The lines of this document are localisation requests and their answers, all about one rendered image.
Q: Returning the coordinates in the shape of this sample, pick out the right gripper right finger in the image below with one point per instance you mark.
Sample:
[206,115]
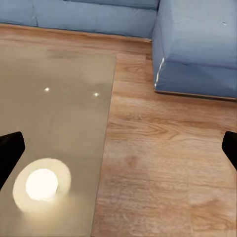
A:
[229,146]

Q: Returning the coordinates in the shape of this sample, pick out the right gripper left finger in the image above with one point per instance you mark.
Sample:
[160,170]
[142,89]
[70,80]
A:
[12,147]

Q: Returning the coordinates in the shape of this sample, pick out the sofa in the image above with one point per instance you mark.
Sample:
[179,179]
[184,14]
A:
[194,42]

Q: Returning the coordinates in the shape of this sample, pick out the coffee table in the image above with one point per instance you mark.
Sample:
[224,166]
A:
[60,101]

